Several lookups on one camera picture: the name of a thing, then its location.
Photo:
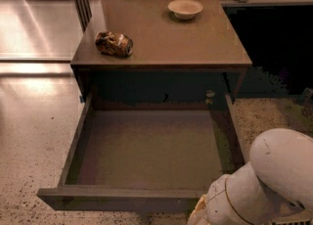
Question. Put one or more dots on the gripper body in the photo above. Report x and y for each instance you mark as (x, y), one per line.
(217, 199)

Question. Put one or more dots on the drawer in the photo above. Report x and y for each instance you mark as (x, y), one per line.
(146, 160)

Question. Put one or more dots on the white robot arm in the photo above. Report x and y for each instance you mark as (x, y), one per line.
(277, 181)

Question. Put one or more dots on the grey drawer cabinet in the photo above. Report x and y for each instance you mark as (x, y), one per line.
(174, 65)

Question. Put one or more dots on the grey power strip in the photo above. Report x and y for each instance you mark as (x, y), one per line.
(303, 218)

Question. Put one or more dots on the crushed brown soda can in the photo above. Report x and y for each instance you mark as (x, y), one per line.
(114, 44)

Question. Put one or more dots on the white ceramic bowl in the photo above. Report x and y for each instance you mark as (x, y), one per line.
(185, 10)

